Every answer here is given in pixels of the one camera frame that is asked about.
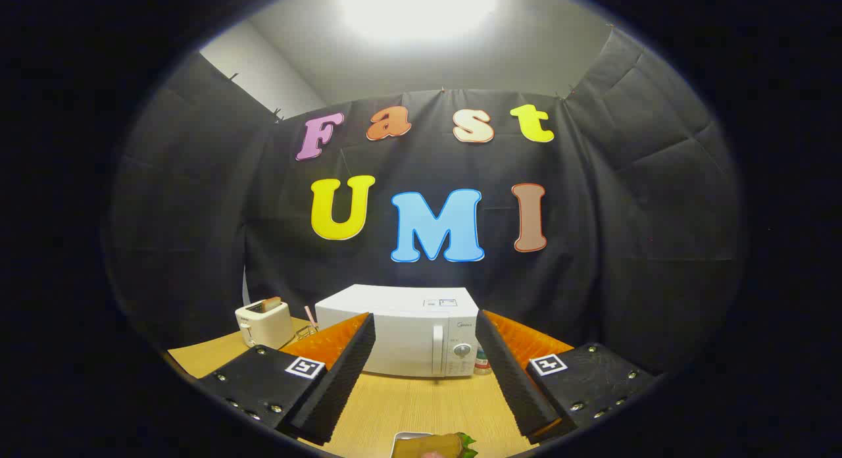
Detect white microwave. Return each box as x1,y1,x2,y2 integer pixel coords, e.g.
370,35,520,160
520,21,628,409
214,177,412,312
314,284,481,378

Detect white toaster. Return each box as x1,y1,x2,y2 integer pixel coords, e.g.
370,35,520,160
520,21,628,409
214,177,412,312
235,297,295,349

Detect black backdrop cloth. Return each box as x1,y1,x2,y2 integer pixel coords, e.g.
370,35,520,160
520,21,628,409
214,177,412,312
102,27,747,380

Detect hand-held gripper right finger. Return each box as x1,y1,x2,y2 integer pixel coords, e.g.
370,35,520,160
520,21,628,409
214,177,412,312
475,309,658,445

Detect brown bread lettuce sandwich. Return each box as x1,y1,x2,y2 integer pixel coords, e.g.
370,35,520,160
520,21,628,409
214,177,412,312
393,433,478,458

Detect small white plate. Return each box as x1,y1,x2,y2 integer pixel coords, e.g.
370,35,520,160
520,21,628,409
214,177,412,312
391,432,435,458

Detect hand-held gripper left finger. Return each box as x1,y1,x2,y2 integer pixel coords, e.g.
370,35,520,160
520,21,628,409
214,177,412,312
197,312,377,445

